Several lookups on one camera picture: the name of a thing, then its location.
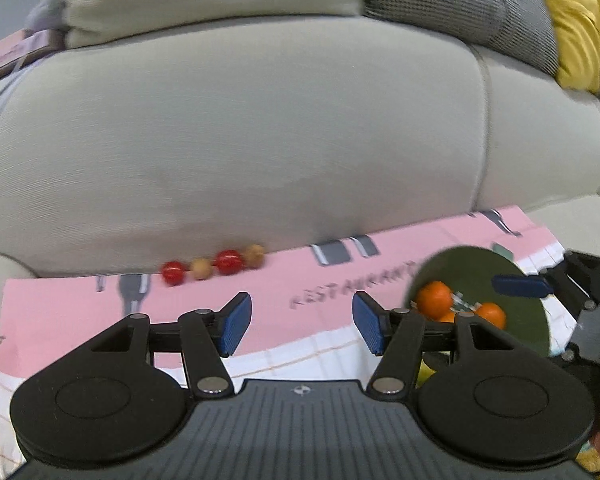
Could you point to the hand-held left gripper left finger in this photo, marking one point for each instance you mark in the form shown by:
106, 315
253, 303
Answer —
235, 323

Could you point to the beige sofa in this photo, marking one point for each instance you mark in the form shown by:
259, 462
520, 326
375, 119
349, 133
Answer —
280, 135

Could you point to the brown longan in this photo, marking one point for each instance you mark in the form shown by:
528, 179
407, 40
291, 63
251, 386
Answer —
201, 268
254, 255

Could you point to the yellow cushion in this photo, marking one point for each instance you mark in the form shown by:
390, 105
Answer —
577, 25

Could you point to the orange tangerine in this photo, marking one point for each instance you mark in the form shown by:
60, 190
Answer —
492, 315
434, 299
447, 317

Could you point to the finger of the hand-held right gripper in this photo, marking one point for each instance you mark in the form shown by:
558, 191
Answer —
522, 285

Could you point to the dark green plate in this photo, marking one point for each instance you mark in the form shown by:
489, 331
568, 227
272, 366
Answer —
470, 270

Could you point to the grey houndstooth cushion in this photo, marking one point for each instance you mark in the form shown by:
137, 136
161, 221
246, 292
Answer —
460, 5

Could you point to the pink checked lemon-print cloth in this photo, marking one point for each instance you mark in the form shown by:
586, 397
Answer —
290, 280

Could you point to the red cherry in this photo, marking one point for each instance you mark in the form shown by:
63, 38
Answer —
228, 261
172, 271

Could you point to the grey plush toy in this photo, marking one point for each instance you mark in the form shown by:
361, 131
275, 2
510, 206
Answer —
47, 15

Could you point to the pink box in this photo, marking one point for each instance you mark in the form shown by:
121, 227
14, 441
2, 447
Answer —
15, 55

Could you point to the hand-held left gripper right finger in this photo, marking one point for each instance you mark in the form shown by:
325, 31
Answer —
368, 323

